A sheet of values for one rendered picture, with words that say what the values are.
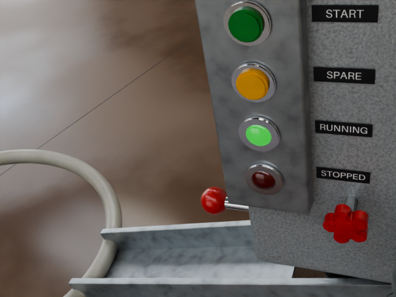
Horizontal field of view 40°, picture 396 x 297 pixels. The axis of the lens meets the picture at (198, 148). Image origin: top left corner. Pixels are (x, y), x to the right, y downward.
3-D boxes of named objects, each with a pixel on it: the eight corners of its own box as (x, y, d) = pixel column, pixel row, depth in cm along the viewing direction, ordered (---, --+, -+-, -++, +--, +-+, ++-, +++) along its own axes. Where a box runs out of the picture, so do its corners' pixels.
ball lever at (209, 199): (270, 207, 62) (269, 187, 60) (263, 228, 60) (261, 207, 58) (208, 199, 65) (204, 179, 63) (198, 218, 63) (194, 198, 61)
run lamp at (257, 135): (276, 141, 47) (274, 118, 46) (271, 151, 46) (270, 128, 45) (248, 138, 48) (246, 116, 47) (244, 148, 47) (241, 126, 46)
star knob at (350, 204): (371, 214, 51) (373, 183, 49) (366, 249, 48) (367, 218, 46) (330, 209, 52) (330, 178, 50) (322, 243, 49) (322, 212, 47)
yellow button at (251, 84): (271, 95, 44) (269, 66, 42) (268, 102, 43) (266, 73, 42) (240, 93, 45) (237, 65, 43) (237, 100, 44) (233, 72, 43)
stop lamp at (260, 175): (279, 185, 50) (277, 165, 49) (276, 195, 49) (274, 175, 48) (254, 181, 51) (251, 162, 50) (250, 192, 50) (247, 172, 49)
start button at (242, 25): (267, 37, 41) (264, 4, 39) (263, 44, 40) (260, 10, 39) (233, 36, 42) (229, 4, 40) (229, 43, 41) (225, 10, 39)
